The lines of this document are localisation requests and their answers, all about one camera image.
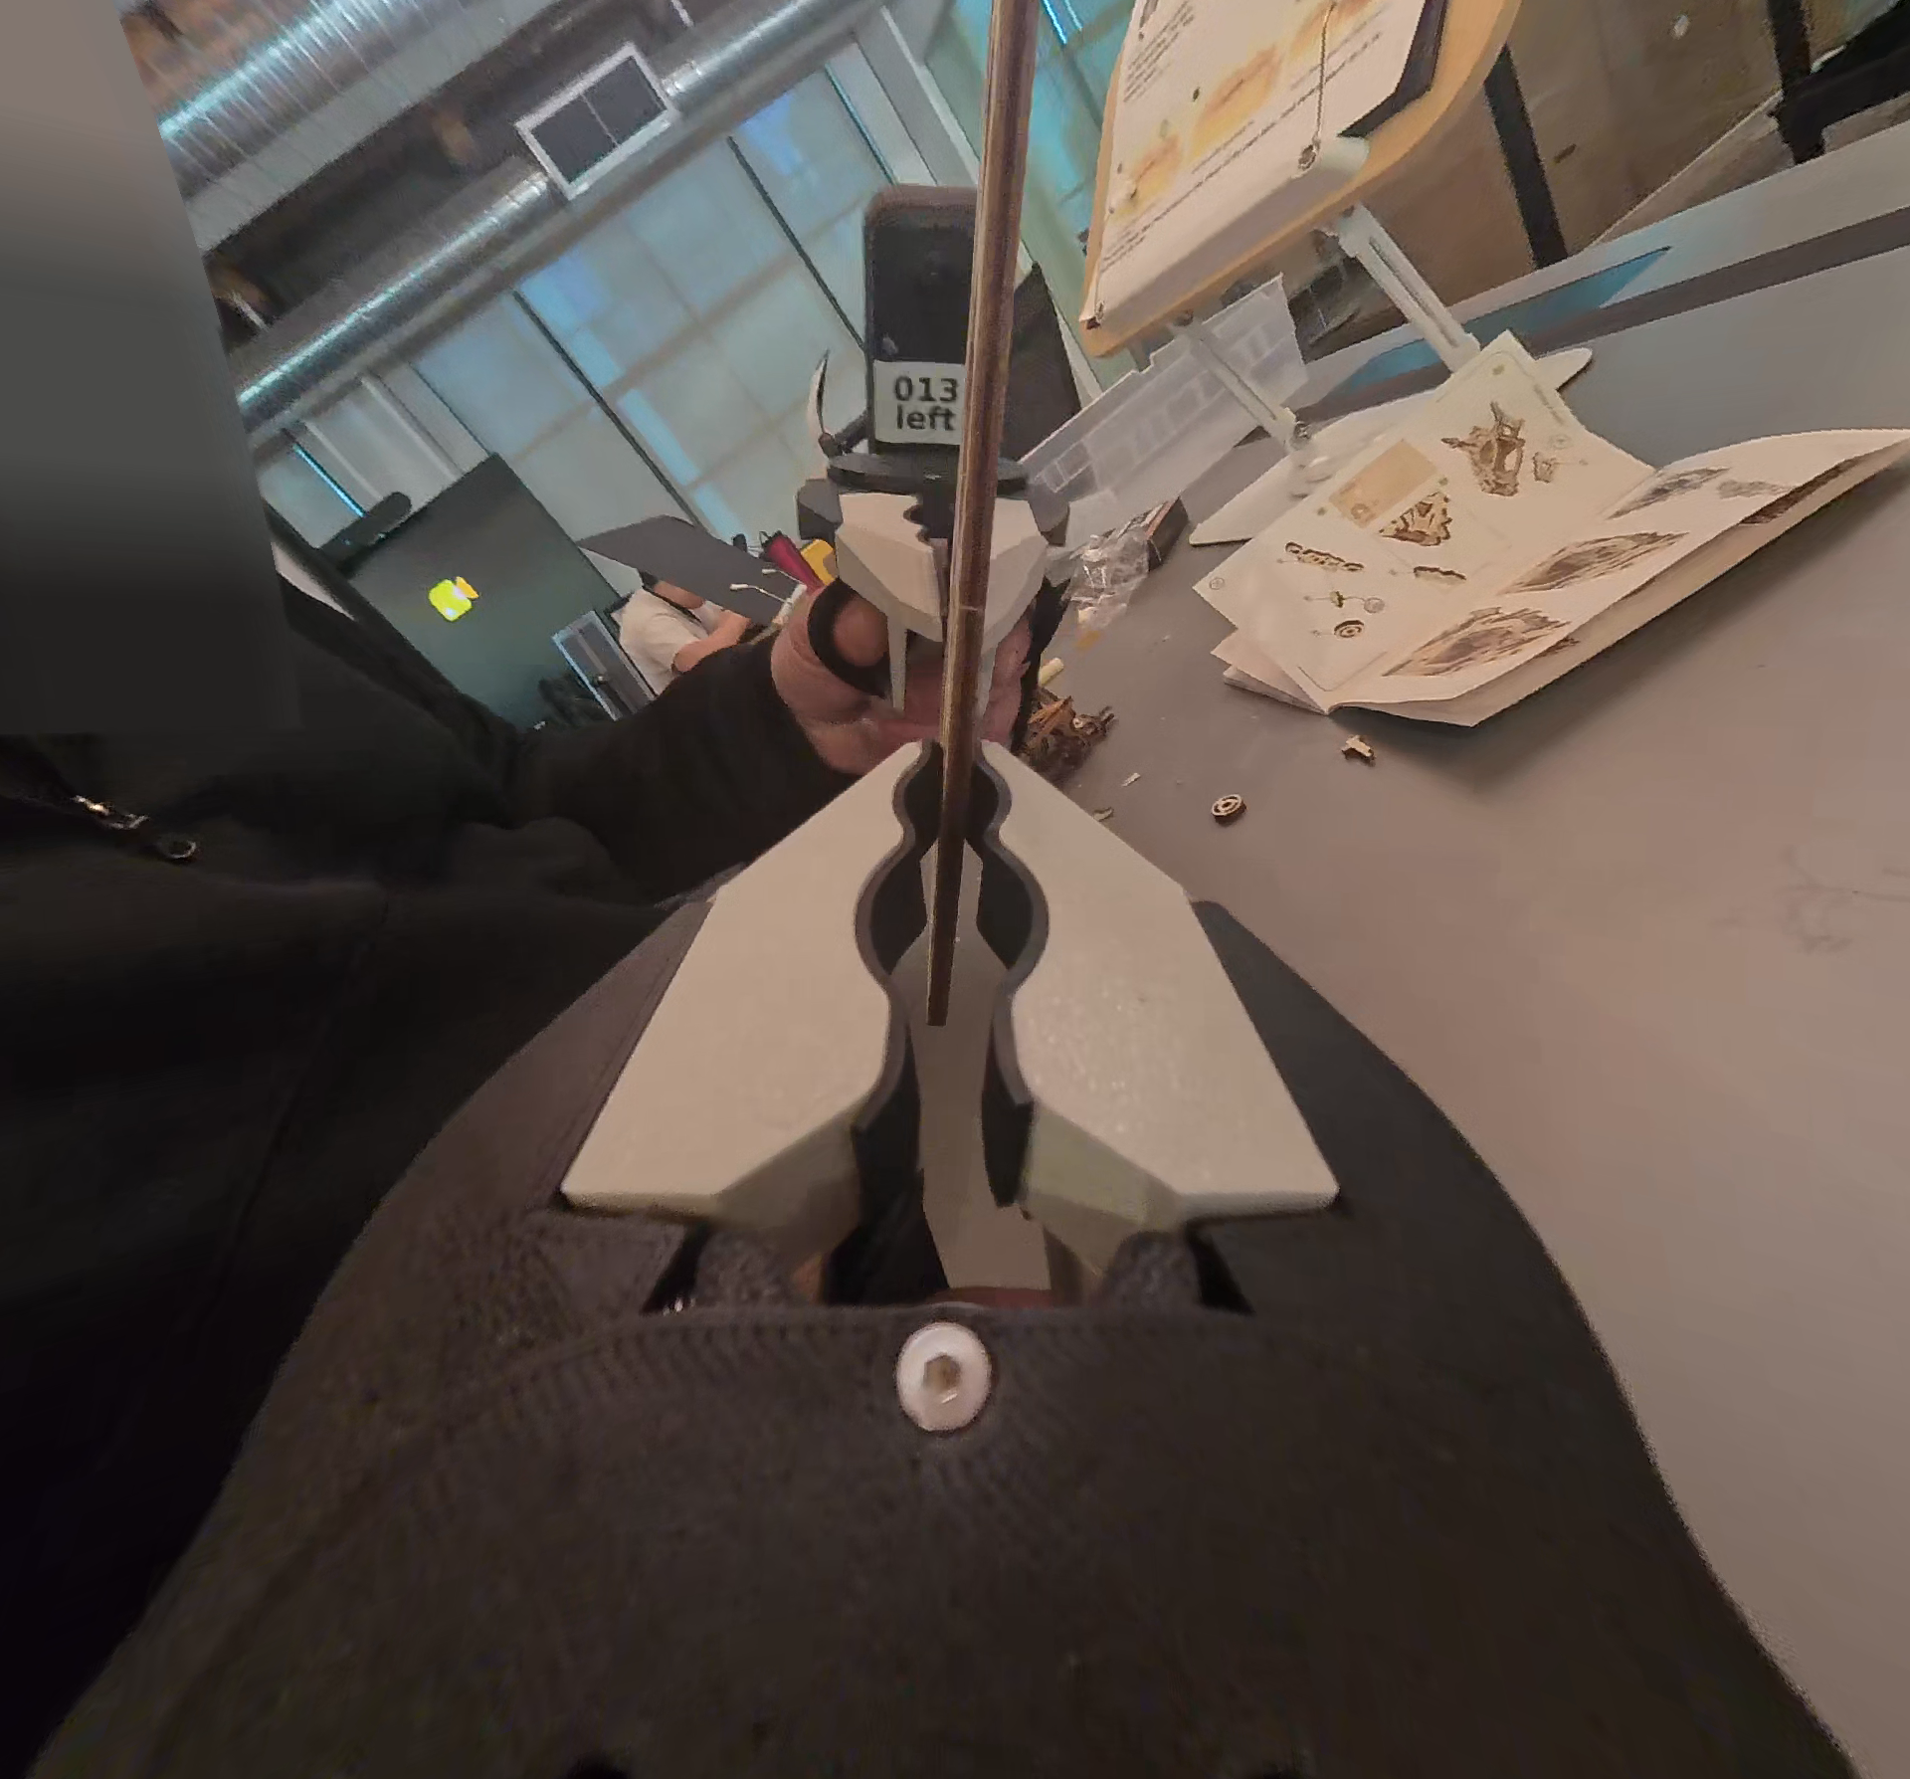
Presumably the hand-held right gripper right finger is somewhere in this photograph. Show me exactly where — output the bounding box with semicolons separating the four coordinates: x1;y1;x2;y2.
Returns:
968;745;1340;1305

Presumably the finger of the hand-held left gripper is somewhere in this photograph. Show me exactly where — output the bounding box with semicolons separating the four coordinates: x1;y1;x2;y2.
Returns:
978;491;1068;639
830;490;955;717

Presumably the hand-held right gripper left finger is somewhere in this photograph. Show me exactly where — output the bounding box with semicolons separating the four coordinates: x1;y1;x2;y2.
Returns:
562;742;949;1305

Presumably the thin wooden parts sheet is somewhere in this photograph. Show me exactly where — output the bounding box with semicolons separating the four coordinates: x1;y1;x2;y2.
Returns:
925;0;1047;1028

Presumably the wooden model vehicle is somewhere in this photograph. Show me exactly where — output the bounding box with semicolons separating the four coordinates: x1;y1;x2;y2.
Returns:
1014;693;1118;784

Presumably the person's left forearm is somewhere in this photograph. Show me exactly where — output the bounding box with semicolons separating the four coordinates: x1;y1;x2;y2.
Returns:
500;637;859;915

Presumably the person's left hand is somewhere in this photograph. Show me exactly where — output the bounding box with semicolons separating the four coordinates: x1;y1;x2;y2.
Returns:
769;593;1047;784

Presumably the clear plastic bag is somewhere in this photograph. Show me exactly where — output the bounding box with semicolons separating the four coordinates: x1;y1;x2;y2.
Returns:
1068;516;1154;636

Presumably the black monitor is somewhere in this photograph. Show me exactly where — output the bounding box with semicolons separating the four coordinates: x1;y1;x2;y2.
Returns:
1014;272;1084;453

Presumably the clear plastic organizer box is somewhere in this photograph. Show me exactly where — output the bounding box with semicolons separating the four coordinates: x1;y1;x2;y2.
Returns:
1029;275;1304;498

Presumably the dark grey flat panel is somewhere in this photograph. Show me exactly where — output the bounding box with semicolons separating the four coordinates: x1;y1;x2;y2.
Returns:
581;516;794;622

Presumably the white vent grille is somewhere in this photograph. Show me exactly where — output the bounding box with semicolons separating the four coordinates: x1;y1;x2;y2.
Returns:
515;44;681;199

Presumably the black screen yellow icon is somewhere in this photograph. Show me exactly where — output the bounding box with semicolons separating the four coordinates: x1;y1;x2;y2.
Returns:
320;453;630;728

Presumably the large instruction manual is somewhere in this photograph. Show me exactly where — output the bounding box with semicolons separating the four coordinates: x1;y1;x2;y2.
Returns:
1083;0;1479;317

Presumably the small open instruction booklet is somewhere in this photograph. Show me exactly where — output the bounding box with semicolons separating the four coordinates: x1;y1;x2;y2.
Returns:
1193;331;1910;728

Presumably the spiral round air duct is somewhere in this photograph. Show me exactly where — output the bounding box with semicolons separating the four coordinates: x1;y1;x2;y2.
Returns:
237;0;911;430
155;0;615;191

